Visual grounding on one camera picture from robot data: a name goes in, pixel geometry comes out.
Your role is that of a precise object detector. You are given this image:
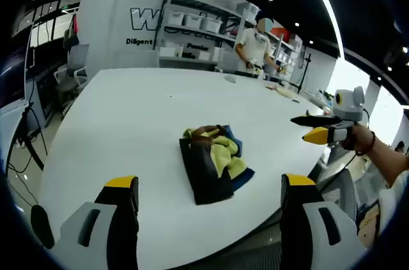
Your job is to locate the dark bead bracelet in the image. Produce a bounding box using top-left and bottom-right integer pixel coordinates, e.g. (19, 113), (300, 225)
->
(356, 131), (376, 157)

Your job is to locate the yellow black blue garment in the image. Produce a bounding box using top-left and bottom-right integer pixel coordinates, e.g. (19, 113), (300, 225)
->
(178, 124), (256, 206)

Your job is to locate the grey metal shelf rack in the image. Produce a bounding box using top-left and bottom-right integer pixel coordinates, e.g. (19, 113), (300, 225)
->
(153, 0), (260, 70)

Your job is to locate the grey chair back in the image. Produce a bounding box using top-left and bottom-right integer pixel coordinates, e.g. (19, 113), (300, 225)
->
(219, 49), (240, 73)

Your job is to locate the person's right hand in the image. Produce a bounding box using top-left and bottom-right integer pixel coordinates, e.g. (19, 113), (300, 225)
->
(340, 123), (376, 156)

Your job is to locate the white storage bin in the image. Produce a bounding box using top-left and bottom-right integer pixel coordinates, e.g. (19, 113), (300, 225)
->
(167, 10), (185, 26)
(201, 15), (222, 32)
(184, 13), (203, 28)

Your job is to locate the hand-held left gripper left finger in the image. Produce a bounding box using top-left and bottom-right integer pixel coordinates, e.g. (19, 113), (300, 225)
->
(52, 175), (141, 270)

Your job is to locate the grey mesh chair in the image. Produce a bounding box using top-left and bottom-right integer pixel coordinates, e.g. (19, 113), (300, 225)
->
(306, 147), (364, 229)

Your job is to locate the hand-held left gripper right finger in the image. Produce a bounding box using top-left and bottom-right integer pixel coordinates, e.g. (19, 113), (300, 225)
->
(279, 173), (368, 270)

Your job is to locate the hanging dark bag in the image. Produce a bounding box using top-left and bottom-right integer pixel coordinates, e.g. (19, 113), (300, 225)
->
(63, 14), (81, 49)

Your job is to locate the white shelf with boxes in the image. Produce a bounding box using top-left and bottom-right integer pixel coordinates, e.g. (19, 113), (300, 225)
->
(268, 26), (304, 81)

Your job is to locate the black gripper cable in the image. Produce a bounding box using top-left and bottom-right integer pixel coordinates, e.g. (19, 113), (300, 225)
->
(316, 107), (371, 188)

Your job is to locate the beige cloth item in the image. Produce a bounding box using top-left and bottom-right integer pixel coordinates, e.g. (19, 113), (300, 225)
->
(274, 86), (298, 99)

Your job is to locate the black tripod stand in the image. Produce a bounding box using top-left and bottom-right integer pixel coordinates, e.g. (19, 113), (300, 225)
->
(289, 54), (313, 94)

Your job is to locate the grey white office chair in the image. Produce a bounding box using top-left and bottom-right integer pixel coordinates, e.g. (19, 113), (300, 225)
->
(53, 43), (93, 93)

